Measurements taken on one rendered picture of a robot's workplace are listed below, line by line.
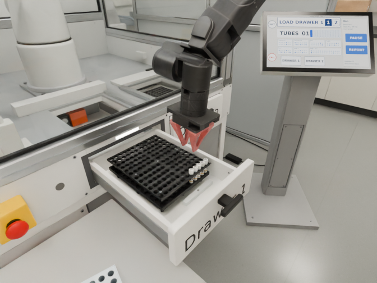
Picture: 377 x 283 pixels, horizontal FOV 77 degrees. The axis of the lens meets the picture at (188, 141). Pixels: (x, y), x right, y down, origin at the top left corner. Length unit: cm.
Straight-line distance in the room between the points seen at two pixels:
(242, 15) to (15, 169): 55
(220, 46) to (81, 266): 56
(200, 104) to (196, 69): 7
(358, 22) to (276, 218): 117
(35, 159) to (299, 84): 124
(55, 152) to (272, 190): 148
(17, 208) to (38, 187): 7
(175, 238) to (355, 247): 148
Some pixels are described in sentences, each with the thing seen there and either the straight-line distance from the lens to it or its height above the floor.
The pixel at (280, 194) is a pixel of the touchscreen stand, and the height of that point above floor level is 5.
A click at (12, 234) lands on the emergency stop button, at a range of 62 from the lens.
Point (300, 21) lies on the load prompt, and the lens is 141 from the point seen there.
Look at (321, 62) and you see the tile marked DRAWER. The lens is 135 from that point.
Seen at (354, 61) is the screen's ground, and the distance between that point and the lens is 142.
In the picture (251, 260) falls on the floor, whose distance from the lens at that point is 155.
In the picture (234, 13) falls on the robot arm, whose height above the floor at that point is 126.
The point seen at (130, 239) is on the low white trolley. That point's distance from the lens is 67.
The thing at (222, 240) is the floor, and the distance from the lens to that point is 159.
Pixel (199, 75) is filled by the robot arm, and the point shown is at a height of 116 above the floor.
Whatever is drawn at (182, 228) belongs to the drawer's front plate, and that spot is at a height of 92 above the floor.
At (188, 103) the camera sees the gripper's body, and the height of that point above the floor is 110.
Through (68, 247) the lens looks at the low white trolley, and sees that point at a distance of 70.
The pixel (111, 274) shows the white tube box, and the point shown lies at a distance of 60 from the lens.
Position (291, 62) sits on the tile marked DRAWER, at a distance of 130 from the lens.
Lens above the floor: 130
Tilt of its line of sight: 33 degrees down
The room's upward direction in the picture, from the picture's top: straight up
